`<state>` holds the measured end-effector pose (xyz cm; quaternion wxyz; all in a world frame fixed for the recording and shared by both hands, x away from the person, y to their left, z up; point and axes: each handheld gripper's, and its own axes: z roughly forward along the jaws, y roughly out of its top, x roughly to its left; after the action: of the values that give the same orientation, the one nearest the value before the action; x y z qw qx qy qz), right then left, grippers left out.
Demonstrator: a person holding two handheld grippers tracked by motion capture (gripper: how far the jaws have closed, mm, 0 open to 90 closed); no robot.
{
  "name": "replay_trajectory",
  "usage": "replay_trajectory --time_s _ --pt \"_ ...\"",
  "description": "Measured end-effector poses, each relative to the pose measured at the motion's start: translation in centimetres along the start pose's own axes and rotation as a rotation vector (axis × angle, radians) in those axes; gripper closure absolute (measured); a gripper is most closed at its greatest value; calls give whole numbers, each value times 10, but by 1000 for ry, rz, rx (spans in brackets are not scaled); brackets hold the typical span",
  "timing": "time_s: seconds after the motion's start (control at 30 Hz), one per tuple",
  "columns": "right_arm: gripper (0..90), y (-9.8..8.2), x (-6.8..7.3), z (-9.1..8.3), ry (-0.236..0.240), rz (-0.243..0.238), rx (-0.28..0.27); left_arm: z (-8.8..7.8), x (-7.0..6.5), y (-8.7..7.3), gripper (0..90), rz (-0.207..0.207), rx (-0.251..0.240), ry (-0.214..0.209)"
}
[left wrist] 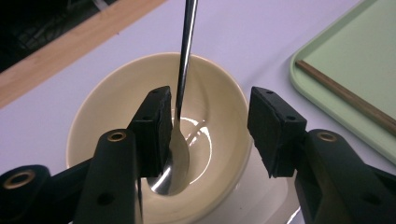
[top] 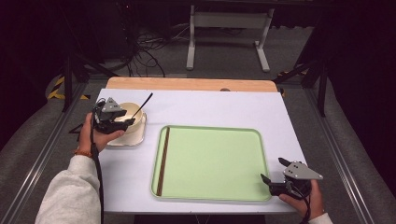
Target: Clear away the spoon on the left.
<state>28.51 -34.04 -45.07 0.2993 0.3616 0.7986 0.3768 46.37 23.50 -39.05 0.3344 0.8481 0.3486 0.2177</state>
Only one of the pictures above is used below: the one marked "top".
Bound white table mat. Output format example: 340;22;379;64
52;88;307;215

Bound cream bowl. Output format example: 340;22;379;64
115;102;145;134

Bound light green tray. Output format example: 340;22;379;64
150;124;274;202

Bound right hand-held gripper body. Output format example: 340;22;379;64
269;161;324;201

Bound aluminium floor rail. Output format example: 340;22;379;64
303;88;376;224
0;82;91;224

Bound white square plate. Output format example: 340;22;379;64
105;112;148;147

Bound white metal stand frame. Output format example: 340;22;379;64
186;4;276;73

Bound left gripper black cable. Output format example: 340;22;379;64
89;99;106;224

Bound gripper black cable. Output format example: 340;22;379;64
89;99;106;224
286;180;313;224

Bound person's right hand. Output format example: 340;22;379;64
278;179;325;221

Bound black-handled metal fork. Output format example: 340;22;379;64
130;92;154;120

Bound orange bead bracelet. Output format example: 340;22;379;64
74;148;93;159

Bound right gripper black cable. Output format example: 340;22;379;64
286;180;313;224

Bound person's left hand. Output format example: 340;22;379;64
78;112;126;154

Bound yellow black hazard tape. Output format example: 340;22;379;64
47;76;92;101

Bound black floor cables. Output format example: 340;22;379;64
115;3;194;78

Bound black metal stand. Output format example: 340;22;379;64
60;52;120;114
274;59;329;118

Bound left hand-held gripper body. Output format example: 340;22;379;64
92;97;129;135

